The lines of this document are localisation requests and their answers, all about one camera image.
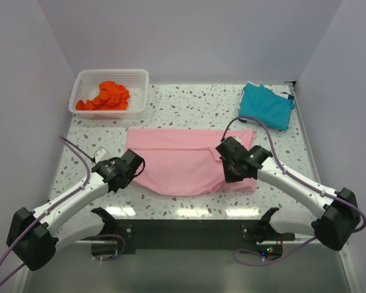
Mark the pink t shirt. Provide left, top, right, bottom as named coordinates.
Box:
left=126, top=128, right=257, bottom=197

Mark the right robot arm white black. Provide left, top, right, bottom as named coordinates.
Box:
left=216, top=137, right=365, bottom=251

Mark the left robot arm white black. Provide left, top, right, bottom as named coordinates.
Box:
left=6, top=148, right=145, bottom=271

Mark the folded teal t shirt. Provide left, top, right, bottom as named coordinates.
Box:
left=238, top=82, right=296, bottom=131

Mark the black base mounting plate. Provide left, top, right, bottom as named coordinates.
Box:
left=90, top=218, right=296, bottom=256

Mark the orange t shirt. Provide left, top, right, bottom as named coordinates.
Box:
left=75, top=81, right=130, bottom=111

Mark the white plastic basket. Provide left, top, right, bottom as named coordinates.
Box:
left=68, top=69, right=149, bottom=120

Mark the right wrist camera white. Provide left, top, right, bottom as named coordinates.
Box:
left=233, top=137, right=242, bottom=143

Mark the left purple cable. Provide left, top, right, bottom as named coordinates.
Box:
left=0, top=136, right=126, bottom=293

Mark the purple cable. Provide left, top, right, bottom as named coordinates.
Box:
left=0, top=136, right=126, bottom=293
left=221, top=116, right=366, bottom=267

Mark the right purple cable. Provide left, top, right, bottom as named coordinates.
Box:
left=221, top=116, right=366, bottom=267

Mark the aluminium frame rail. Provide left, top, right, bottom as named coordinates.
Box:
left=285, top=82, right=358, bottom=292

